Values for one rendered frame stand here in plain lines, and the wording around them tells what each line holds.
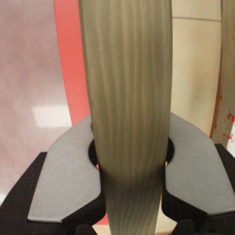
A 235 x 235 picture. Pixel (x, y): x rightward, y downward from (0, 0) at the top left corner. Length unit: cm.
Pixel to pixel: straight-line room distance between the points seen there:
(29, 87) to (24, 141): 6
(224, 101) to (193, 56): 5
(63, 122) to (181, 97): 11
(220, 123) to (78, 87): 13
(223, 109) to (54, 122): 16
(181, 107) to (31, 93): 14
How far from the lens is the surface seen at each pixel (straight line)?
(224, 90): 18
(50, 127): 20
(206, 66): 18
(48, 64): 17
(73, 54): 16
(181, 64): 17
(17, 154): 24
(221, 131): 19
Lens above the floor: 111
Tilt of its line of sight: 62 degrees down
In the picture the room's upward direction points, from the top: 179 degrees counter-clockwise
